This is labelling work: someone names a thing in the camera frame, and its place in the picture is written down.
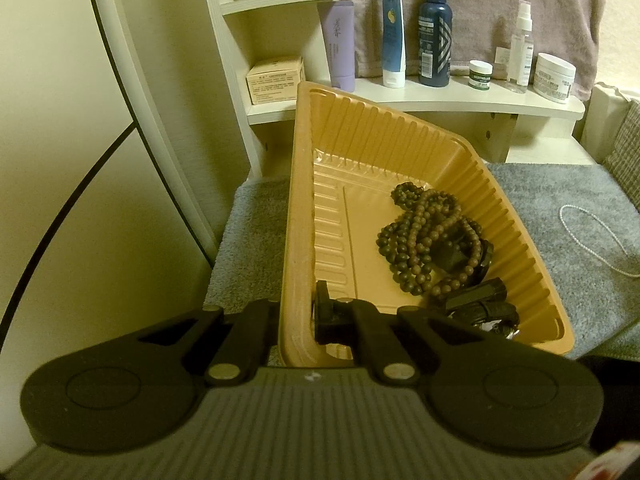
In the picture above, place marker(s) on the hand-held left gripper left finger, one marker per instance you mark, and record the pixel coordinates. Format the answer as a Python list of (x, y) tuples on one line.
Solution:
[(262, 317)]

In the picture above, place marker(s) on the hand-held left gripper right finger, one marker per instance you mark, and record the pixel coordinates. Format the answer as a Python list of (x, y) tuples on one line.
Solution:
[(322, 317)]

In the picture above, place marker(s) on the orange plastic tray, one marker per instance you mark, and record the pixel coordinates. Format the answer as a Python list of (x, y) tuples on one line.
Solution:
[(350, 220)]

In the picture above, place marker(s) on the black bangle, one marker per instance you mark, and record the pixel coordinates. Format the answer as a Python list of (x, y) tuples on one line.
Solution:
[(452, 256)]

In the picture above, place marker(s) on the black hexagonal stick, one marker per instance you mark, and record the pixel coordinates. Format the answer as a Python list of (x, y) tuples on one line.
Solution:
[(475, 295)]

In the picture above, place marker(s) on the grey fluffy mat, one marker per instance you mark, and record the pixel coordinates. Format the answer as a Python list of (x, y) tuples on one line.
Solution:
[(550, 260)]

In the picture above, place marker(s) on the beige cardboard box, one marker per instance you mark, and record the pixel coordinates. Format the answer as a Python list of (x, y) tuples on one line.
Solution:
[(275, 80)]

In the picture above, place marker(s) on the white shelf unit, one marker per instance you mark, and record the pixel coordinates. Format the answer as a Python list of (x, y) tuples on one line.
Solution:
[(450, 97)]

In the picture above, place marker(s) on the purple tube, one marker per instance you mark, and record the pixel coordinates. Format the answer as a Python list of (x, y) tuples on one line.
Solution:
[(342, 45)]

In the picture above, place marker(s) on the small green jar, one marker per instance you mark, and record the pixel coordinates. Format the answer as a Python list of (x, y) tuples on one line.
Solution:
[(481, 76)]

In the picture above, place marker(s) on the blue and white tube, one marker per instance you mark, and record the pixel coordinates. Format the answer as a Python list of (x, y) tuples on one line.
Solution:
[(393, 30)]

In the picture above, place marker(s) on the dark blue bottle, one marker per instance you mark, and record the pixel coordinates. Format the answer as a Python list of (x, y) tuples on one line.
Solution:
[(435, 35)]

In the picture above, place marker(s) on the small white box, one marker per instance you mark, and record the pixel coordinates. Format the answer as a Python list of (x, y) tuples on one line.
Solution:
[(501, 62)]

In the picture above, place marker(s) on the clear spray bottle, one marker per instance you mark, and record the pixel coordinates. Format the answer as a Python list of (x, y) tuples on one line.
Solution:
[(520, 55)]

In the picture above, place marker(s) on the large white jar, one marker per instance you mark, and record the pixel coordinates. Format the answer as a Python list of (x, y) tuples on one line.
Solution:
[(554, 79)]

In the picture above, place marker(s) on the white panel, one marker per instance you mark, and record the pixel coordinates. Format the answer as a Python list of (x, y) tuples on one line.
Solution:
[(600, 120)]

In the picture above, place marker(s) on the plaid cushion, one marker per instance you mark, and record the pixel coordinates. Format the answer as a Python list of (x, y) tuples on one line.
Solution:
[(627, 150)]

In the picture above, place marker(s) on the white curved frame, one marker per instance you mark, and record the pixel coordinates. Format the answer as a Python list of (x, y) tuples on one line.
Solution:
[(150, 110)]

